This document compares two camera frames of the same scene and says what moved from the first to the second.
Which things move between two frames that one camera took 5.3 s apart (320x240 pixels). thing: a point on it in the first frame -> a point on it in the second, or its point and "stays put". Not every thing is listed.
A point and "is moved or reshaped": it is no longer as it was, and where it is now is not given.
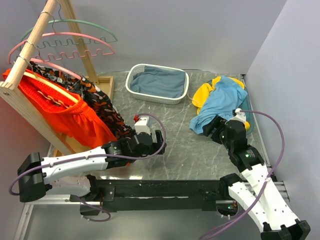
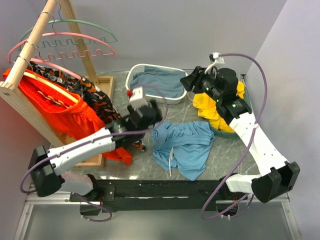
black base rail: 146,195 stays put
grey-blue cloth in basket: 159,81 stays put
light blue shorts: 226,96 is moved or reshaped
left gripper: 156,145 -> 158,117
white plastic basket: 140,67 stays put
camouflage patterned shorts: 91,97 stays put
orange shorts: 75,118 stays put
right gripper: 217,122 -> 195,78
